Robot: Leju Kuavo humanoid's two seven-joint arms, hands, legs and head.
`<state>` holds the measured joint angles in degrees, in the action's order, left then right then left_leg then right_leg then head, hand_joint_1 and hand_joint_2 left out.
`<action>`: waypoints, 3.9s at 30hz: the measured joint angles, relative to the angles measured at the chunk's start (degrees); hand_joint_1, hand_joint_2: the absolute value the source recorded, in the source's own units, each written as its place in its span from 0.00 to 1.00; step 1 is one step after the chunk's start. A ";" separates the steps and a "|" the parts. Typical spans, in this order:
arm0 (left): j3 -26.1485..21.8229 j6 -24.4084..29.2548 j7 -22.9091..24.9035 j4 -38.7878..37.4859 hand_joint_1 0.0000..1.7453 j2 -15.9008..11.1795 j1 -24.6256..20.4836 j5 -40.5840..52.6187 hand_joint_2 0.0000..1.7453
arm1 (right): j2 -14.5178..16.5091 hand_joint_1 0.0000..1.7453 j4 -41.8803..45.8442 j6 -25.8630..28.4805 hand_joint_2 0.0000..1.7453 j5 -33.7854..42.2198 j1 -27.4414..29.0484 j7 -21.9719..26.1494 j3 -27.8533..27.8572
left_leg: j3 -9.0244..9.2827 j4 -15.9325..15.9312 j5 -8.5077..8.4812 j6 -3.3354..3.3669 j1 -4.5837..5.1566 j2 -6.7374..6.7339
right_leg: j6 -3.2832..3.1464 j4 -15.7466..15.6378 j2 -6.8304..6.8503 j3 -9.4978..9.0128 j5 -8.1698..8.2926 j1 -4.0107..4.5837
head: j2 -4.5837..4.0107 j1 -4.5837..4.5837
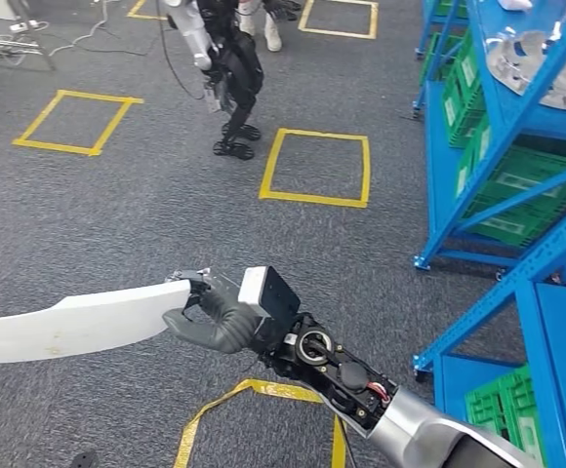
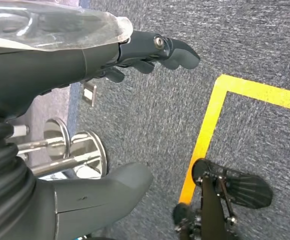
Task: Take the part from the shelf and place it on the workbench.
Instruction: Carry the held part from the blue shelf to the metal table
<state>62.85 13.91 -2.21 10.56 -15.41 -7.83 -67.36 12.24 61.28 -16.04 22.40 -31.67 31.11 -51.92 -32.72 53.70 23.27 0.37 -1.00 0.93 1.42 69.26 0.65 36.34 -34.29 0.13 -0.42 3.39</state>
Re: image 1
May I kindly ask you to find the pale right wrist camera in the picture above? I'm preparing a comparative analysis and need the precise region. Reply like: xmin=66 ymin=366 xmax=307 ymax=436
xmin=237 ymin=264 xmax=302 ymax=337

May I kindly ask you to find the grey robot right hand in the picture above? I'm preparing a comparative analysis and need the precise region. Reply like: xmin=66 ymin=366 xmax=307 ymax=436
xmin=162 ymin=267 xmax=265 ymax=357

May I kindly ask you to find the person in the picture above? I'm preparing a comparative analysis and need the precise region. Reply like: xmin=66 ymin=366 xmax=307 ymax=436
xmin=237 ymin=0 xmax=283 ymax=53

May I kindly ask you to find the white plastic car part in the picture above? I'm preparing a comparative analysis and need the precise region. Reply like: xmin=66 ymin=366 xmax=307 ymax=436
xmin=0 ymin=279 xmax=193 ymax=367

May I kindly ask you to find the black humanoid robot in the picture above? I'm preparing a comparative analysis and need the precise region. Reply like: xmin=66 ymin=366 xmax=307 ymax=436
xmin=163 ymin=0 xmax=305 ymax=162

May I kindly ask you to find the green plastic crate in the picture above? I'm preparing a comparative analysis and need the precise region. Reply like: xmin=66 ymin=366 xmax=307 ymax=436
xmin=456 ymin=116 xmax=566 ymax=248
xmin=464 ymin=363 xmax=548 ymax=468
xmin=441 ymin=32 xmax=491 ymax=150

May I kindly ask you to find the silver metal frame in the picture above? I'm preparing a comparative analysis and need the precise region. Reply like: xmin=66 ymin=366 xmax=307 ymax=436
xmin=0 ymin=35 xmax=55 ymax=72

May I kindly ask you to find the grey plastic wheel hubcap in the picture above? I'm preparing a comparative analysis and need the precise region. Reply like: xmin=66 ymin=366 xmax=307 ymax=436
xmin=485 ymin=28 xmax=566 ymax=112

